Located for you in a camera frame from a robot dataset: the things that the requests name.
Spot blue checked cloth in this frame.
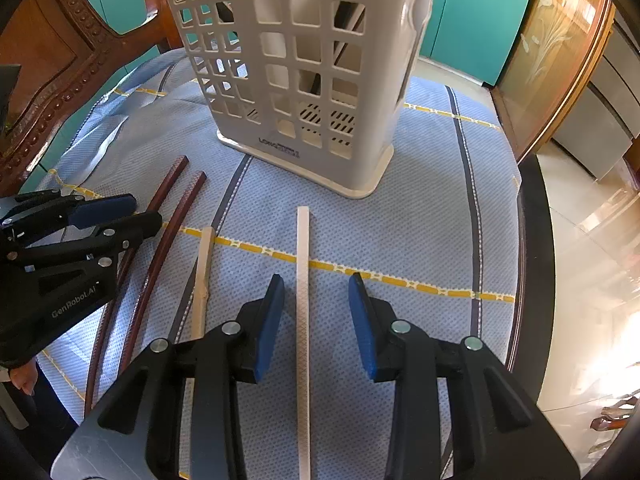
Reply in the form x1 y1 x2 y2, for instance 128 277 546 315
37 47 523 480

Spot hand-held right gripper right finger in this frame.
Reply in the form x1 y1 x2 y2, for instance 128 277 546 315
348 272 581 480

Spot wood framed glass door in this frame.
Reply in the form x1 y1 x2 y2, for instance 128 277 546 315
492 0 616 161

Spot person's left hand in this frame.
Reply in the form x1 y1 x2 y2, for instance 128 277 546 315
7 364 37 396

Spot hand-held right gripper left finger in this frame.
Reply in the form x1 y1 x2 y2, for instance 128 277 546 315
95 274 286 480

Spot white chopstick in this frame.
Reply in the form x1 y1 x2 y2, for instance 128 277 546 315
177 226 217 480
296 206 313 480

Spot brown chopstick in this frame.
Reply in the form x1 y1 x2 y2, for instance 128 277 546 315
119 171 208 378
84 154 191 417

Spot carved wooden chair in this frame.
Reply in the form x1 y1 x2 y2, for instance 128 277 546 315
0 0 173 196

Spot teal base cabinets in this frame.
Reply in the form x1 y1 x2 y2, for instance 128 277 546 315
420 0 532 86

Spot silver refrigerator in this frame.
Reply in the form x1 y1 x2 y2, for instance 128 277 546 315
552 10 640 181

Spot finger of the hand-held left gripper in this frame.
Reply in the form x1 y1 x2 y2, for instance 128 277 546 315
10 211 163 263
10 191 137 231

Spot white plastic chopstick holder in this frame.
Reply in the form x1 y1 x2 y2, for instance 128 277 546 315
151 0 437 199

